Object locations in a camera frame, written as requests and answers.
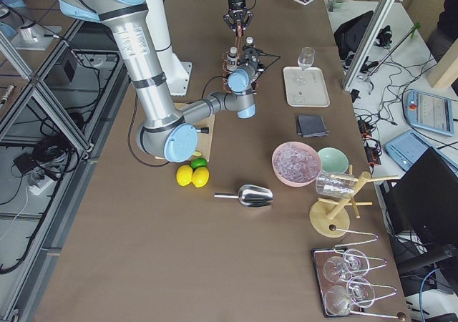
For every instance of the copper wire bottle basket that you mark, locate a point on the copper wire bottle basket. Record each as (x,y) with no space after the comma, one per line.
(239,43)

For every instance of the clear wine glass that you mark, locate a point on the clear wine glass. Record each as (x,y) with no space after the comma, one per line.
(305,60)

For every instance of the cream rabbit tray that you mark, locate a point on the cream rabbit tray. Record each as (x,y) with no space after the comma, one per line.
(305,88)

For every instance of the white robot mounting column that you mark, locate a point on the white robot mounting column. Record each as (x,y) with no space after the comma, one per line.
(177,73)

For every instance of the grey folded cloth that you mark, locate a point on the grey folded cloth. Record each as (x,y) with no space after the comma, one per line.
(311,126)

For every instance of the bamboo cutting board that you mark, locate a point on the bamboo cutting board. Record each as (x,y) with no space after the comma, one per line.
(205,139)

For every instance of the black device on side table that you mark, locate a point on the black device on side table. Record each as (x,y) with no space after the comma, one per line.
(349,35)

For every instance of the pink ribbed ice bowl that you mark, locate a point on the pink ribbed ice bowl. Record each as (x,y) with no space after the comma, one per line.
(296,164)

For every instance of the green lime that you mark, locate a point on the green lime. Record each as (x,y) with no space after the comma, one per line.
(198,162)

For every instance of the yellow lemon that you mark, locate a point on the yellow lemon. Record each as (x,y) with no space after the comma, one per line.
(200,177)
(184,175)

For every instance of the mint green bowl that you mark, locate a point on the mint green bowl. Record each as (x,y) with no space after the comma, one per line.
(333,160)

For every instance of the stainless steel ice scoop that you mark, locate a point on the stainless steel ice scoop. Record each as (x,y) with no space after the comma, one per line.
(250,196)

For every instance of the glass tumbler on tree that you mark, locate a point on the glass tumbler on tree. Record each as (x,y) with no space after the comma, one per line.
(333,184)

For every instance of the wooden glass drying tree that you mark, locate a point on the wooden glass drying tree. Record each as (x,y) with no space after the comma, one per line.
(328,215)

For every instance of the blue teach pendant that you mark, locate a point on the blue teach pendant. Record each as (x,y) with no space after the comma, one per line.
(429,112)

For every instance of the black monitor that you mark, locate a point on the black monitor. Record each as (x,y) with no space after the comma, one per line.
(425,200)

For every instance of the wine glass on rack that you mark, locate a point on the wine glass on rack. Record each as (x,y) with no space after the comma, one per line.
(341,268)
(352,298)

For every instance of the black framed mirror tray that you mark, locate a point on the black framed mirror tray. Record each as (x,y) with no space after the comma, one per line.
(319,257)

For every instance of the aluminium frame post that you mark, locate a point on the aluminium frame post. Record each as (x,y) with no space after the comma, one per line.
(381,11)

